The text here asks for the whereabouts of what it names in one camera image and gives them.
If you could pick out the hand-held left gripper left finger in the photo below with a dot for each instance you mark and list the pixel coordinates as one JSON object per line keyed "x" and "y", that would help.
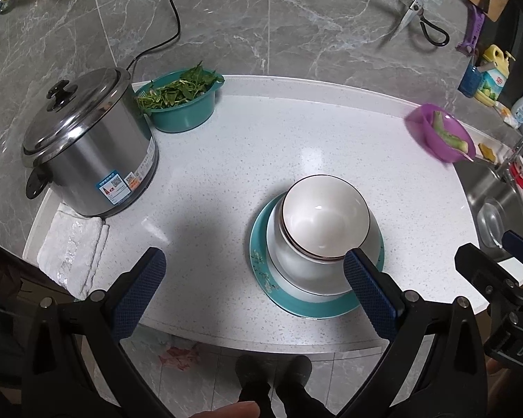
{"x": 141, "y": 291}

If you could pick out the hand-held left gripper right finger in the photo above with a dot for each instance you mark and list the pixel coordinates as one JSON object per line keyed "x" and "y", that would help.
{"x": 370, "y": 291}

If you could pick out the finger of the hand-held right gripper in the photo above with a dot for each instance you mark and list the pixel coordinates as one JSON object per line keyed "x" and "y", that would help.
{"x": 522, "y": 248}
{"x": 479, "y": 265}

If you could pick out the large teal floral plate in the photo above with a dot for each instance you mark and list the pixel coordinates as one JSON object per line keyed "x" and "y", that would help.
{"x": 313, "y": 309}

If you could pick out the large white bowl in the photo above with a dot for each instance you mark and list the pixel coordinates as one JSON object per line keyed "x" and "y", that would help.
{"x": 287, "y": 265}

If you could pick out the clear glass bowl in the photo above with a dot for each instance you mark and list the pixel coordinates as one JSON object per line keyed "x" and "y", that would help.
{"x": 491, "y": 222}
{"x": 322, "y": 213}

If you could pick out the person's left hand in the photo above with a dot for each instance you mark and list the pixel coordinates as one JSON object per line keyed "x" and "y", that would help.
{"x": 226, "y": 411}

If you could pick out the red mat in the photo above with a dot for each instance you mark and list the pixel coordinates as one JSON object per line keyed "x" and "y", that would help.
{"x": 516, "y": 176}

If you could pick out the stainless steel sink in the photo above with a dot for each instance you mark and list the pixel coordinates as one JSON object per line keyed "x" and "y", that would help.
{"x": 474, "y": 187}

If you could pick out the white folded towel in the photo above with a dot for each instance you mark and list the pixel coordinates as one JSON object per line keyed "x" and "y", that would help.
{"x": 72, "y": 248}

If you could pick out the yellow dish sponge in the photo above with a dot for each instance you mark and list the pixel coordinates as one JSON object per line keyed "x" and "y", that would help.
{"x": 488, "y": 151}

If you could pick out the chrome faucet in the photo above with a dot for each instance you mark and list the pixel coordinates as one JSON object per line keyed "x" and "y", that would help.
{"x": 520, "y": 143}

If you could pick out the person's dark shoe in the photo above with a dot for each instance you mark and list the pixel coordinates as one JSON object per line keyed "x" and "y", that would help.
{"x": 296, "y": 383}
{"x": 252, "y": 383}

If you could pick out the peeled green gourd piece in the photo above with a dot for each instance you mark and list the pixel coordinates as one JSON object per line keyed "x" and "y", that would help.
{"x": 455, "y": 141}
{"x": 439, "y": 122}

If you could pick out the white plastic packet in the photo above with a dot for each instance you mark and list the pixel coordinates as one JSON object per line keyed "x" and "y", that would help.
{"x": 507, "y": 115}

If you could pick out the purple plastic basin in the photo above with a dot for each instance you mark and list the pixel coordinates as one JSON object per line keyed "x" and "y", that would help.
{"x": 422, "y": 139}

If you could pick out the steel rice cooker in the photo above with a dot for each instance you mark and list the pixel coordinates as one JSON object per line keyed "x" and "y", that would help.
{"x": 91, "y": 156}

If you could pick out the yellow dish soap bottle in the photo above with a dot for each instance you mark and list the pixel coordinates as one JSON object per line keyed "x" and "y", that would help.
{"x": 494, "y": 82}

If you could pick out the blue utensil cup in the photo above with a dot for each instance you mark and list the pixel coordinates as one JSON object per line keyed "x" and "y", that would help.
{"x": 469, "y": 82}

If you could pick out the teal plastic basket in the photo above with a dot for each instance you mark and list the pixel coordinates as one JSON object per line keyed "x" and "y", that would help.
{"x": 183, "y": 117}

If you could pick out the leafy green vegetables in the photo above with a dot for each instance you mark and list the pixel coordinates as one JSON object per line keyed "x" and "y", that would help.
{"x": 174, "y": 91}

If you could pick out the purple peeler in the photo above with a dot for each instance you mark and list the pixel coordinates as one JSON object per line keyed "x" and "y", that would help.
{"x": 472, "y": 30}

